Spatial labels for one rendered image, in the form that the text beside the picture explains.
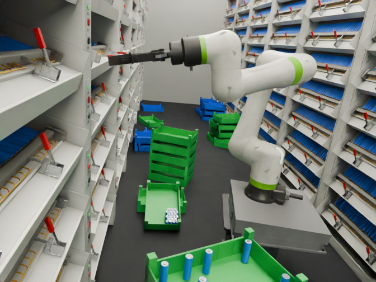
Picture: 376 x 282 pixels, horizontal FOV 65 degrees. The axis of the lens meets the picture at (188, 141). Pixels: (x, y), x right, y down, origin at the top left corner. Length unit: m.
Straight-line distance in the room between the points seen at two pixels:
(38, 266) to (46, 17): 0.55
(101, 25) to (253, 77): 0.74
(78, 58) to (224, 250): 0.61
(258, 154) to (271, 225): 0.30
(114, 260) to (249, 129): 0.89
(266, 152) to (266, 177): 0.11
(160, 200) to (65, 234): 1.12
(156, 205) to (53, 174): 1.24
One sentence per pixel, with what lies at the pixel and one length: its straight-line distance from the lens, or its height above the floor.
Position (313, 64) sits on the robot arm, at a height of 0.98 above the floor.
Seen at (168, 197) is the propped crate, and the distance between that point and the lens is 1.89.
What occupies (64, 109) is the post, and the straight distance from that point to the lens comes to 0.82.
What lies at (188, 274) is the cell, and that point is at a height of 0.50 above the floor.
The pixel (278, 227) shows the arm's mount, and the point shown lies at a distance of 1.25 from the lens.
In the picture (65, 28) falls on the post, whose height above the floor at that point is 1.02.
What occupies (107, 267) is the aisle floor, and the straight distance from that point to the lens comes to 1.53.
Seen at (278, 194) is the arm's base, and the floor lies 0.42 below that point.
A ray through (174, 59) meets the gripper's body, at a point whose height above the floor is 0.96.
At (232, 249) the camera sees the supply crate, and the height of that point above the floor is 0.50.
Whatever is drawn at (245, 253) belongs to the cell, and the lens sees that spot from 0.84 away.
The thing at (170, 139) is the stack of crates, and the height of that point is 0.35.
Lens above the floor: 1.02
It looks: 18 degrees down
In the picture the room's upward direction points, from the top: 6 degrees clockwise
